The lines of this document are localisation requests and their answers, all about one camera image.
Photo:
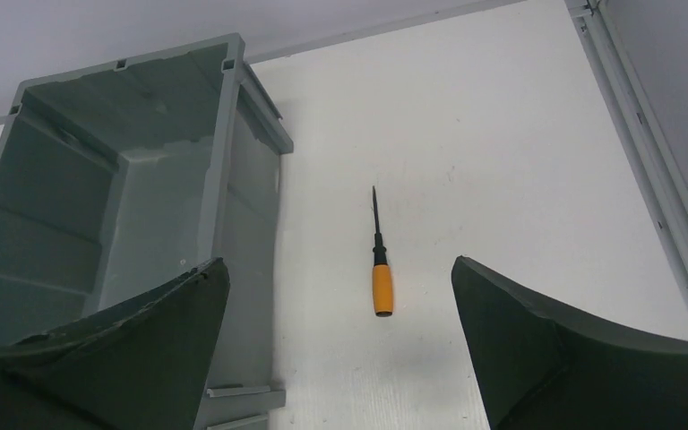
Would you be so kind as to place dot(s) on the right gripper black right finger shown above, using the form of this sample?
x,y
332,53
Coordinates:
x,y
542,364

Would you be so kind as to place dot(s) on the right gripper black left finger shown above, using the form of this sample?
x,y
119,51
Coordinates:
x,y
140,364

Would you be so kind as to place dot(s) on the orange black handled screwdriver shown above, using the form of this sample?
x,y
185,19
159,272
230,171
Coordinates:
x,y
381,276

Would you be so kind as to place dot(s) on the grey plastic storage bin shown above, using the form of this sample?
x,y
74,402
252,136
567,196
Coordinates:
x,y
91,216

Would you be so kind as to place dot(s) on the right aluminium frame post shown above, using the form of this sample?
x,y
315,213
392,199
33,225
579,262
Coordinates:
x,y
656,172

